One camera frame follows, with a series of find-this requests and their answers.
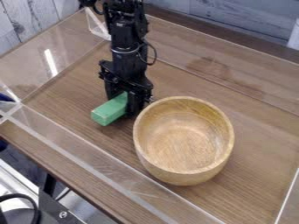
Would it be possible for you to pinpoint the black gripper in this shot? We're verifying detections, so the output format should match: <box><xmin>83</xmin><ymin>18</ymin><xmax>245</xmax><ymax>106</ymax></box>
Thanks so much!
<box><xmin>99</xmin><ymin>52</ymin><xmax>154</xmax><ymax>117</ymax></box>

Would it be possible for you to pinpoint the green rectangular block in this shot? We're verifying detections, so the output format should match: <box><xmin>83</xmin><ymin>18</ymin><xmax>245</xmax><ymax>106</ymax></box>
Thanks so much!
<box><xmin>91</xmin><ymin>92</ymin><xmax>127</xmax><ymax>126</ymax></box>

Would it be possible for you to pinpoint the brown wooden bowl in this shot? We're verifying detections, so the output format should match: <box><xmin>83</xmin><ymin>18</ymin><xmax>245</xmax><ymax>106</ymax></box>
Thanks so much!
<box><xmin>134</xmin><ymin>96</ymin><xmax>235</xmax><ymax>186</ymax></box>

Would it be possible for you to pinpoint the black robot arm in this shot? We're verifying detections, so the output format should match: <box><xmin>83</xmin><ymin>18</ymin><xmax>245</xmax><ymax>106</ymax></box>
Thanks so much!
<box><xmin>79</xmin><ymin>0</ymin><xmax>155</xmax><ymax>116</ymax></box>

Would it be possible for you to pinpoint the blue object at left edge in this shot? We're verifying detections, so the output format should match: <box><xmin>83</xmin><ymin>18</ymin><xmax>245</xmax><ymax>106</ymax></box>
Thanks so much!
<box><xmin>0</xmin><ymin>92</ymin><xmax>17</xmax><ymax>152</ymax></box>

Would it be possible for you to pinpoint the black table leg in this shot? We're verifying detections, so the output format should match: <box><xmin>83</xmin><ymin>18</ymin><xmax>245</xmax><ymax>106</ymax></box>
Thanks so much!
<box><xmin>43</xmin><ymin>174</ymin><xmax>58</xmax><ymax>197</ymax></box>

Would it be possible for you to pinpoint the clear acrylic corner bracket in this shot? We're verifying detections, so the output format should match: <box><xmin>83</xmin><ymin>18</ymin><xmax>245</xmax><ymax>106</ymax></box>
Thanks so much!
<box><xmin>86</xmin><ymin>8</ymin><xmax>111</xmax><ymax>41</ymax></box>

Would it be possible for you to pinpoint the clear acrylic barrier wall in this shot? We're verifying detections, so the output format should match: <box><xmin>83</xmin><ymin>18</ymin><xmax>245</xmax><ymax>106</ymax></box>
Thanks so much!
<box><xmin>0</xmin><ymin>8</ymin><xmax>299</xmax><ymax>224</ymax></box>

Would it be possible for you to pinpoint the black metal bracket with screw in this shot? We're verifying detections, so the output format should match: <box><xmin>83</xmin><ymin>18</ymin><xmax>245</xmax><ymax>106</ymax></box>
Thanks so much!
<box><xmin>38</xmin><ymin>191</ymin><xmax>87</xmax><ymax>224</ymax></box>

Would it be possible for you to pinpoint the black cable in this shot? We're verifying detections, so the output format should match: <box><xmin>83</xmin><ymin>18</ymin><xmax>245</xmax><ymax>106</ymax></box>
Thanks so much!
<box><xmin>0</xmin><ymin>192</ymin><xmax>43</xmax><ymax>224</ymax></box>

